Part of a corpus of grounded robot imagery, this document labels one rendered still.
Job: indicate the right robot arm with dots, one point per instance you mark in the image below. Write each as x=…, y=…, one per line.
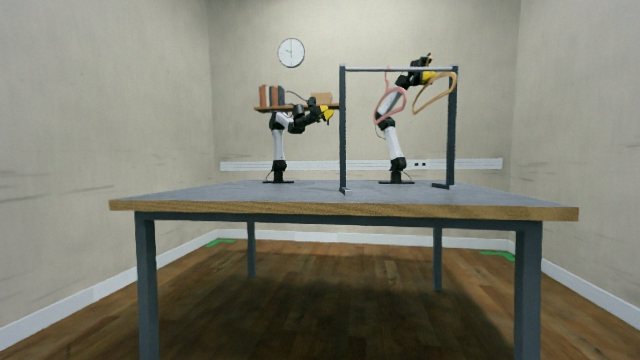
x=293, y=127

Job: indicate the pink clothes hanger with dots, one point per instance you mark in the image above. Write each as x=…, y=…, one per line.
x=403, y=91

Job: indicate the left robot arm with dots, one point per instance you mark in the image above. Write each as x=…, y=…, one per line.
x=387, y=126

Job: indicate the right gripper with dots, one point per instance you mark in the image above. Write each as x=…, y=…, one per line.
x=317, y=113

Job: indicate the dark grey hanging rack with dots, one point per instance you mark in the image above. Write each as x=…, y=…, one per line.
x=451, y=120

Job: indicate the tan clothes hanger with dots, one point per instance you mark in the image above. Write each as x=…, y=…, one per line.
x=453, y=75

